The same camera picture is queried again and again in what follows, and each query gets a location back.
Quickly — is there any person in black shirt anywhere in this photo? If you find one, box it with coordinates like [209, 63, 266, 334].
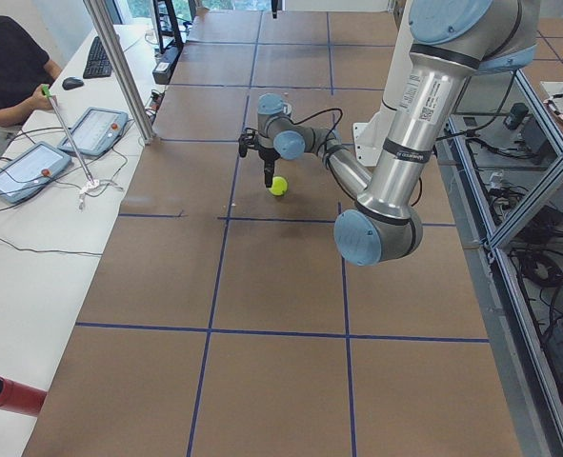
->
[0, 15, 61, 128]

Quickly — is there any yellow tennis ball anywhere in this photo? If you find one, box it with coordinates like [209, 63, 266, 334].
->
[269, 176, 289, 197]

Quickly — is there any black computer mouse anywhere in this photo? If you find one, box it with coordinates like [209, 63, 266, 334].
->
[62, 77, 84, 90]

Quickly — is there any black computer box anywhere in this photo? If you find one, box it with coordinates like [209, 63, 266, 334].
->
[152, 46, 182, 85]

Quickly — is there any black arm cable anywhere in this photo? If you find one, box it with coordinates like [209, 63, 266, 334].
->
[288, 108, 345, 169]

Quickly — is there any far teach pendant tablet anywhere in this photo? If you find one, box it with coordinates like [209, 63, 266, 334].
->
[70, 107, 129, 157]

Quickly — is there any aluminium frame rack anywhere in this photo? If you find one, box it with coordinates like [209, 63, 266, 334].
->
[437, 64, 563, 456]

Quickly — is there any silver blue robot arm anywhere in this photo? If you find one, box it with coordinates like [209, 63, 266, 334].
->
[255, 1, 540, 266]

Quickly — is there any red cylinder tube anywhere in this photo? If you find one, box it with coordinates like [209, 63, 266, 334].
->
[0, 376, 47, 417]

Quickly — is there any black power adapter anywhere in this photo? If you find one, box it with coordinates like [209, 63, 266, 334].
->
[503, 102, 529, 130]

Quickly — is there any teach pendant tablet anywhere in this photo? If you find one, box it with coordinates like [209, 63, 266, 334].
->
[70, 107, 129, 157]
[0, 142, 71, 204]

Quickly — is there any aluminium frame post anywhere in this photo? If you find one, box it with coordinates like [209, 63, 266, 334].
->
[83, 0, 155, 145]

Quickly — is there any metal reach stick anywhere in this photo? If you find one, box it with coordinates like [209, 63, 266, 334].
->
[41, 85, 123, 210]

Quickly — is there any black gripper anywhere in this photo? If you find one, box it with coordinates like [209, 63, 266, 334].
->
[256, 144, 277, 188]

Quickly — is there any near teach pendant tablet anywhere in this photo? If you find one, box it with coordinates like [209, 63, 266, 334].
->
[0, 142, 71, 204]

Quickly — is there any black keyboard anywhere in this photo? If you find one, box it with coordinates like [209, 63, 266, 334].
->
[83, 36, 112, 79]

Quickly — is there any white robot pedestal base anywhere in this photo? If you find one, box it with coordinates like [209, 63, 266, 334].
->
[352, 74, 398, 167]

